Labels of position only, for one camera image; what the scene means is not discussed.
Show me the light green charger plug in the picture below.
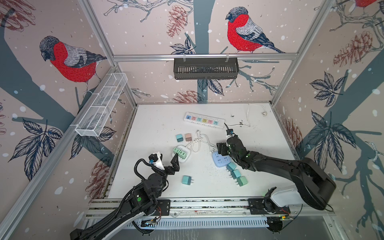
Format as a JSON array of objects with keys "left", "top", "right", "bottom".
[{"left": 178, "top": 150, "right": 188, "bottom": 160}]

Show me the blue square socket cube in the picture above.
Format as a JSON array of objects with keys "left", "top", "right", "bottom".
[{"left": 212, "top": 151, "right": 232, "bottom": 168}]

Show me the white square socket cube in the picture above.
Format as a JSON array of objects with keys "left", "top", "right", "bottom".
[{"left": 172, "top": 145, "right": 191, "bottom": 163}]

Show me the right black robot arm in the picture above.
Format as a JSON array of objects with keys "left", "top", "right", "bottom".
[{"left": 217, "top": 138, "right": 336, "bottom": 211}]

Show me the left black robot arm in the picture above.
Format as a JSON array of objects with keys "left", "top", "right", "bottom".
[{"left": 70, "top": 153, "right": 180, "bottom": 240}]

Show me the pink charger plug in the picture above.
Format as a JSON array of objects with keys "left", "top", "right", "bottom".
[{"left": 185, "top": 133, "right": 193, "bottom": 142}]

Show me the teal charger front left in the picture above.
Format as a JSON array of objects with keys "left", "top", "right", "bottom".
[{"left": 182, "top": 176, "right": 194, "bottom": 186}]

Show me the teal charger right upper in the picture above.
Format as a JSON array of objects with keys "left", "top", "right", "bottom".
[{"left": 226, "top": 162, "right": 237, "bottom": 172}]

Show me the teal charger right middle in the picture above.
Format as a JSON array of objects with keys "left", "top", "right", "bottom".
[{"left": 231, "top": 169, "right": 242, "bottom": 180}]

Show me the teal charger near pink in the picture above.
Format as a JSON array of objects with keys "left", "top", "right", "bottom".
[{"left": 176, "top": 134, "right": 184, "bottom": 143}]

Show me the green charger right lower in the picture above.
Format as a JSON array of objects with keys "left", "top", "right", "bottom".
[{"left": 237, "top": 176, "right": 248, "bottom": 187}]

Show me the long white power strip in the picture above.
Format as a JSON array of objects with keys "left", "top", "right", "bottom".
[{"left": 183, "top": 112, "right": 225, "bottom": 129}]

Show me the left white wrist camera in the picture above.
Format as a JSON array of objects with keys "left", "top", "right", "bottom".
[{"left": 149, "top": 152, "right": 165, "bottom": 171}]

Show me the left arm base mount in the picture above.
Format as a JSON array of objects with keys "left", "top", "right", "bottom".
[{"left": 145, "top": 199, "right": 171, "bottom": 217}]

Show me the white power strip cable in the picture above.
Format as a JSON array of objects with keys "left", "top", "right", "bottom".
[{"left": 224, "top": 103, "right": 265, "bottom": 128}]

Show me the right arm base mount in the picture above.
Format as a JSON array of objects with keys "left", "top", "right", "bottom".
[{"left": 248, "top": 187, "right": 291, "bottom": 215}]

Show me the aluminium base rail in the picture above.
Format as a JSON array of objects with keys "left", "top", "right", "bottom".
[{"left": 83, "top": 196, "right": 334, "bottom": 220}]

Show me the black wall basket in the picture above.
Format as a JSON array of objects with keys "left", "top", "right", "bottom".
[{"left": 174, "top": 58, "right": 239, "bottom": 80}]

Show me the white wire mesh basket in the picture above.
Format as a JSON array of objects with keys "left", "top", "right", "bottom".
[{"left": 75, "top": 73, "right": 128, "bottom": 137}]

